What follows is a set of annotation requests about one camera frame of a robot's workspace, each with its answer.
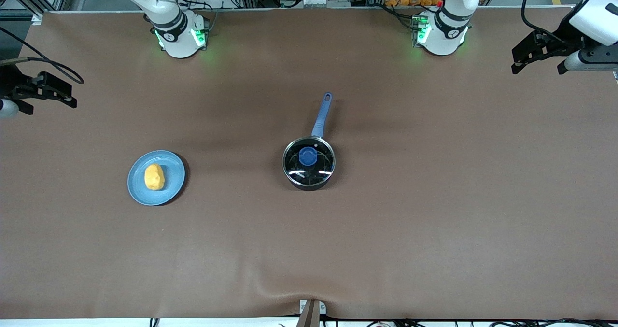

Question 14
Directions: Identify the yellow potato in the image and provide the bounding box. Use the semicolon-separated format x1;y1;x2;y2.
144;164;166;191

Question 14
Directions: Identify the glass lid with blue knob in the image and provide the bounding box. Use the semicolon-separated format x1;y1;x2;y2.
283;137;336;184

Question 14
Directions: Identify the blue plate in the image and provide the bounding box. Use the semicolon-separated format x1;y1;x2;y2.
127;150;186;207

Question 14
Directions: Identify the brown table mat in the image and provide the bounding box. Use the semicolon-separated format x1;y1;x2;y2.
0;6;618;321

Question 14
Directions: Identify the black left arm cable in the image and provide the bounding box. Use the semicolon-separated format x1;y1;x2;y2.
520;0;580;46

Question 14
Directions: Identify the black pot with blue handle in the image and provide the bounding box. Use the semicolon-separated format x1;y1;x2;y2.
282;92;337;192

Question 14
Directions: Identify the metal clamp bracket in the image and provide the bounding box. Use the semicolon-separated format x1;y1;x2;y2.
295;299;327;327

